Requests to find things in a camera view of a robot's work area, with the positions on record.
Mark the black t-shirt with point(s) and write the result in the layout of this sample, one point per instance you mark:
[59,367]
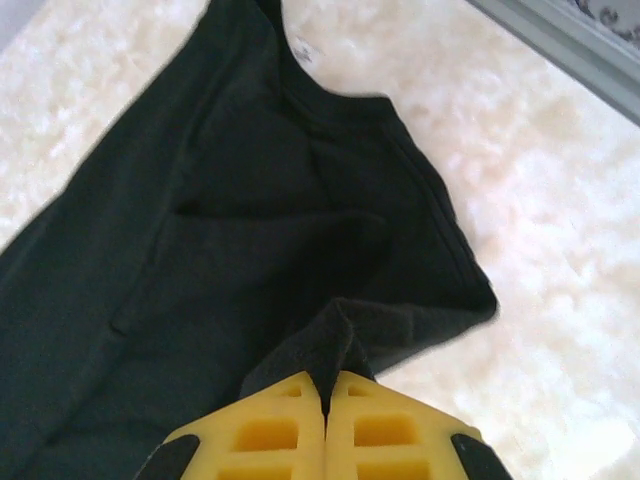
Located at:
[250,200]

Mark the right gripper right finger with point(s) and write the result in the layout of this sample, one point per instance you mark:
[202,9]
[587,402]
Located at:
[430,420]

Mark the aluminium right side rail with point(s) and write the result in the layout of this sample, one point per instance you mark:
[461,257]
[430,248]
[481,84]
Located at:
[575,45]

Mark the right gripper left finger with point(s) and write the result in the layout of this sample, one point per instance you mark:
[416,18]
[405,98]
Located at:
[225,422]

